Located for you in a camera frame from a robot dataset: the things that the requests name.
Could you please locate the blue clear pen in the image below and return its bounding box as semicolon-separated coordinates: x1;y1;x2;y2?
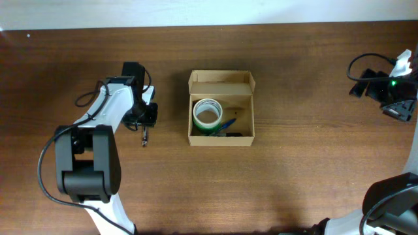
210;118;236;136

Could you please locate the black and grey marker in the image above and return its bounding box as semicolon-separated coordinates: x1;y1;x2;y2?
214;133;243;137

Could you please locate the open cardboard box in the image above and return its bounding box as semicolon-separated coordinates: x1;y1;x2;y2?
187;70;255;146

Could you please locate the dark grey clear pen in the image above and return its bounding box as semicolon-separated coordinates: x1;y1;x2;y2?
142;126;148;147

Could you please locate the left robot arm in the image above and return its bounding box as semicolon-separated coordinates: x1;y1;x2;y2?
52;62;158;234

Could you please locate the left black cable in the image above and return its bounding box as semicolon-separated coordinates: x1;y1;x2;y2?
37;67;153;235

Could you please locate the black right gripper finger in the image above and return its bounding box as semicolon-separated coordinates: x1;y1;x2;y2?
364;70;389;100
349;69;376;97

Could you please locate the right black cable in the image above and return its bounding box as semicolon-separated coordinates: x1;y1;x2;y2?
346;53;418;82

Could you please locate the beige masking tape roll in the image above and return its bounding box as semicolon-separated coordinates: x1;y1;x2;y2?
192;99;223;123

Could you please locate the black cable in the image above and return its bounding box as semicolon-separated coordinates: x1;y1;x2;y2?
37;67;153;235
346;53;418;82

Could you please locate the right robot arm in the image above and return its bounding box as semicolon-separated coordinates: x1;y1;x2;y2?
307;69;417;234

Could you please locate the green tape roll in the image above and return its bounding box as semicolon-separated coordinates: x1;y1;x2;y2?
193;119;221;134

